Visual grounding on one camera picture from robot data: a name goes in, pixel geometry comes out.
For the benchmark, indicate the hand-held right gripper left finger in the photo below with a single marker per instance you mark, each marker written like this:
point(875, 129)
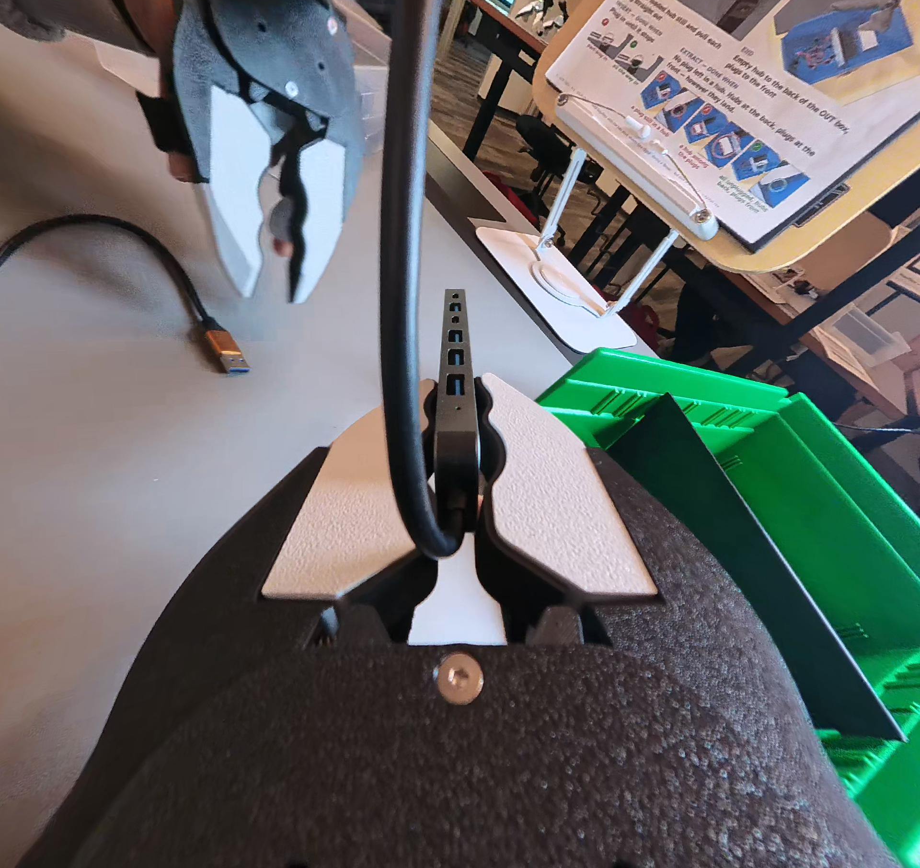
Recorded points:
point(330, 523)

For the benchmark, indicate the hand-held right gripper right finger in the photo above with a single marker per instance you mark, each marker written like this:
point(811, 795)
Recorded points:
point(560, 516)

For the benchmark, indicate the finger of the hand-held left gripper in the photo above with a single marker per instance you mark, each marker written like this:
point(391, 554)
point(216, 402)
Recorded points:
point(233, 178)
point(323, 206)

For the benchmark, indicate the clear plastic bin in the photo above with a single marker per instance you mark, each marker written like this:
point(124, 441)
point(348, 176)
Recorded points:
point(370, 91)

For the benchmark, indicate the green plastic bin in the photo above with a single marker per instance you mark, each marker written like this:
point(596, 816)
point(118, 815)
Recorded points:
point(826, 494)

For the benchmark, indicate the red crate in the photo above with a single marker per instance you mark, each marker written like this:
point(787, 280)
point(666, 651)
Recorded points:
point(643, 325)
point(510, 199)

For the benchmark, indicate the standing desk with wooden top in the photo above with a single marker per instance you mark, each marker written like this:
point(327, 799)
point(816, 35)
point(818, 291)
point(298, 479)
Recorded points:
point(503, 27)

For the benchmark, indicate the document stand with wooden board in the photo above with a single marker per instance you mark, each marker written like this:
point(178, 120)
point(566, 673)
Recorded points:
point(553, 293)

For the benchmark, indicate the white black handheld devices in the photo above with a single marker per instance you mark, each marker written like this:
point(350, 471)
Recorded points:
point(539, 12)

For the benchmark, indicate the small clear plastic box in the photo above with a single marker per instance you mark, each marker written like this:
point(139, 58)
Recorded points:
point(866, 336)

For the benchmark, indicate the printed instruction sheet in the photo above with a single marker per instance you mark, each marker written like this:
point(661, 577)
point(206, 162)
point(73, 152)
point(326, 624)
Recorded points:
point(719, 113)

